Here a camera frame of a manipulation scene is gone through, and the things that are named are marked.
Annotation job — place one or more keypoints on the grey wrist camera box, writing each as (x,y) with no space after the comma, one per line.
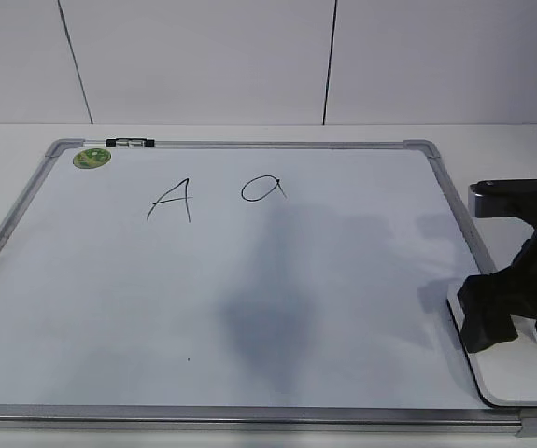
(504,198)

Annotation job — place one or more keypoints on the round green sticker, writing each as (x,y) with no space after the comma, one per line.
(91,158)

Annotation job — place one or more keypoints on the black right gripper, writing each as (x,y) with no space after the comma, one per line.
(487,321)

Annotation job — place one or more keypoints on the white whiteboard with grey frame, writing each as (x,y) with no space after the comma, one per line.
(260,285)

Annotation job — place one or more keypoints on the white whiteboard eraser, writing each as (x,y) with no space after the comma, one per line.
(505,374)

